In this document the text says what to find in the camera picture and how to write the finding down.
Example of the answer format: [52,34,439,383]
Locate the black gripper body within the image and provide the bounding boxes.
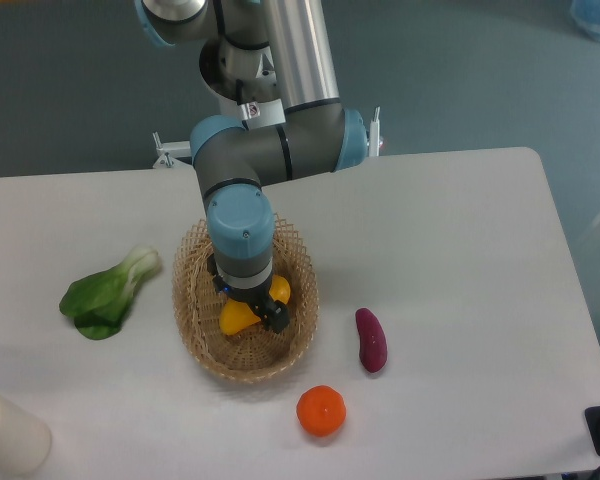
[213,274,276,315]

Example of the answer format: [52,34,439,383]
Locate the yellow mango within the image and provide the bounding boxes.
[219,275,291,336]

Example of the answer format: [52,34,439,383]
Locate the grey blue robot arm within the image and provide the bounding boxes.
[136,1,382,333]

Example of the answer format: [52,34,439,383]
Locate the woven wicker basket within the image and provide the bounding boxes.
[172,217,319,384]

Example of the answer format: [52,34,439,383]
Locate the purple sweet potato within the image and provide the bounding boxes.
[355,308,388,374]

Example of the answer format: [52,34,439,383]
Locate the orange tangerine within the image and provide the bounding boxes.
[296,385,347,438]

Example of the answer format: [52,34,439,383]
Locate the green bok choy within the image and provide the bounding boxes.
[59,245,162,341]

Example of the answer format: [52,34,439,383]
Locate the cream cylindrical bottle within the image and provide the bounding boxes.
[0,395,52,476]

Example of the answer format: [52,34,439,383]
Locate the blue plastic bag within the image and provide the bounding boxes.
[570,0,600,42]

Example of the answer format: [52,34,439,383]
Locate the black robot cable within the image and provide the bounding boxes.
[234,77,254,132]

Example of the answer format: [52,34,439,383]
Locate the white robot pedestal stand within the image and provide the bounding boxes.
[152,40,384,169]

